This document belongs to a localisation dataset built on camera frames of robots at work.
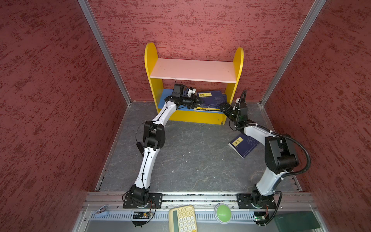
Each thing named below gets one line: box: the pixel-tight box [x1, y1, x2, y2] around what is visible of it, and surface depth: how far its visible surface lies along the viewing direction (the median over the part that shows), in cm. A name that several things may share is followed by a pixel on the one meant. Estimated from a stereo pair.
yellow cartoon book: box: [193, 106, 221, 112], surface depth 97 cm
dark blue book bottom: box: [228, 133, 260, 160], surface depth 96 cm
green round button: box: [214, 203, 232, 225], surface depth 71 cm
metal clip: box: [93, 204, 109, 215], surface depth 71 cm
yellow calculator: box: [168, 204, 198, 232], surface depth 69 cm
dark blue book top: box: [196, 90, 228, 109], surface depth 98 cm
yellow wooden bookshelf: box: [144, 42, 244, 125], surface depth 88 cm
